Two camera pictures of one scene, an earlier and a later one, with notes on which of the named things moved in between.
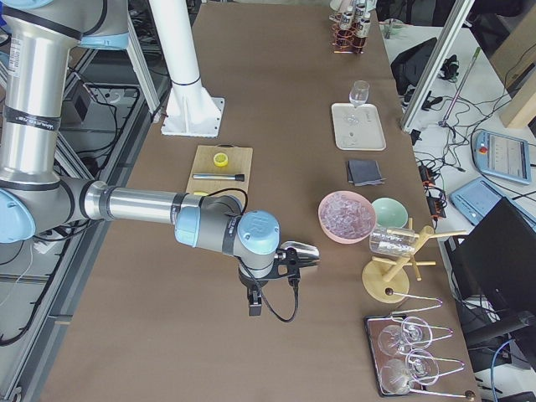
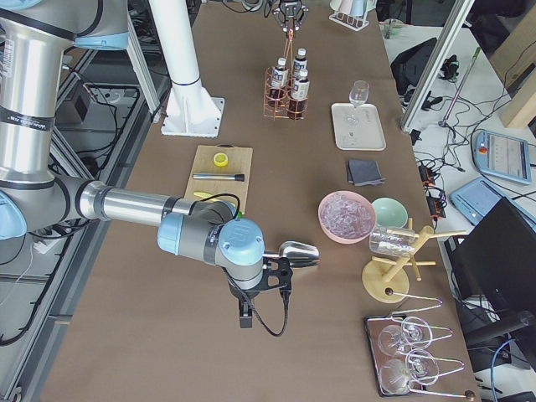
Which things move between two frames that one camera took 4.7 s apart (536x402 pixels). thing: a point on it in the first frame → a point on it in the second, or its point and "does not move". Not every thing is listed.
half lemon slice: x=220 y=159 does not move
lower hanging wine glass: x=419 y=367 does not move
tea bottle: x=359 y=11 → x=301 y=73
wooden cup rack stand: x=385 y=280 does not move
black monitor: x=494 y=265 does not move
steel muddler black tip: x=219 y=177 does not move
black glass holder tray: x=394 y=354 does not move
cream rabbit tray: x=358 y=128 does not move
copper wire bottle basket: x=345 y=41 → x=285 y=96
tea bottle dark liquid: x=364 y=28 → x=298 y=102
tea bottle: x=347 y=20 → x=279 y=83
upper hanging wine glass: x=414 y=332 does not move
